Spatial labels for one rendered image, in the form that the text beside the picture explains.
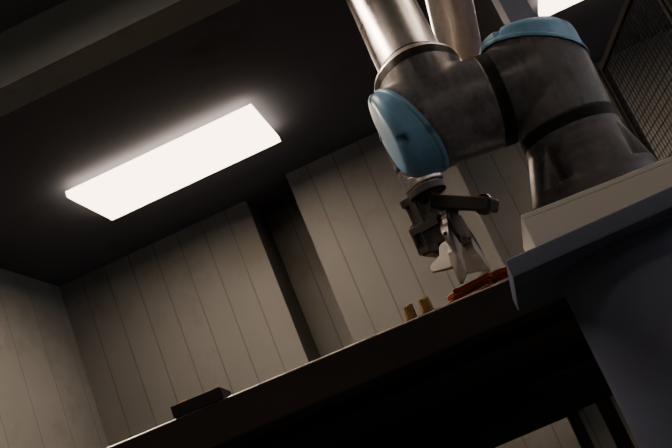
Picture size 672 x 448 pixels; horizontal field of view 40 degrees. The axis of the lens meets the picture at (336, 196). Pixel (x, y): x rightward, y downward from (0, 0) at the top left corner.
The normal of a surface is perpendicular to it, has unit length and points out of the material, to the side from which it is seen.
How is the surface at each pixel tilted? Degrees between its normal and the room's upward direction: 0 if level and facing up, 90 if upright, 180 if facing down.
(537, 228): 90
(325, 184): 90
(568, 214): 90
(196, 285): 90
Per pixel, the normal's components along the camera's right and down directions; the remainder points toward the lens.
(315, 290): -0.21, -0.25
